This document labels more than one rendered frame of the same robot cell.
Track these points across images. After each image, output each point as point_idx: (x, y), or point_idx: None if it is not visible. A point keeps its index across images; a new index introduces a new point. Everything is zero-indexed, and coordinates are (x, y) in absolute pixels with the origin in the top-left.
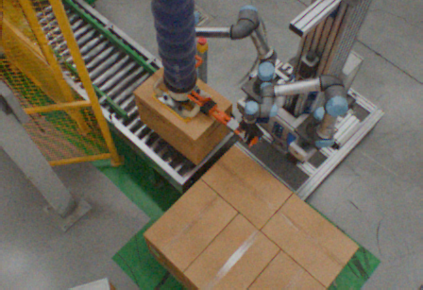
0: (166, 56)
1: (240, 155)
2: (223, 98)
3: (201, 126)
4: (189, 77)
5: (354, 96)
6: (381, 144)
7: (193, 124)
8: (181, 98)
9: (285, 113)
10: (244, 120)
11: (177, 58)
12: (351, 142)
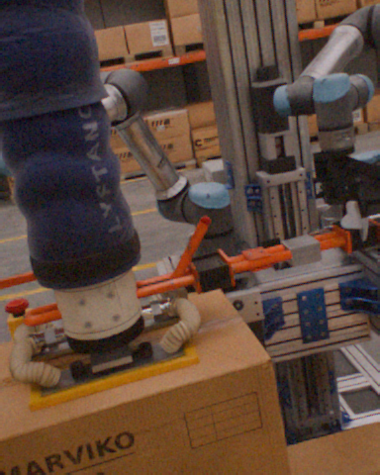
0: (51, 83)
1: (311, 449)
2: (193, 294)
3: (235, 337)
4: (123, 197)
5: (324, 205)
6: (365, 349)
7: (214, 350)
8: (131, 311)
9: (296, 268)
10: (334, 151)
11: (83, 75)
12: (354, 349)
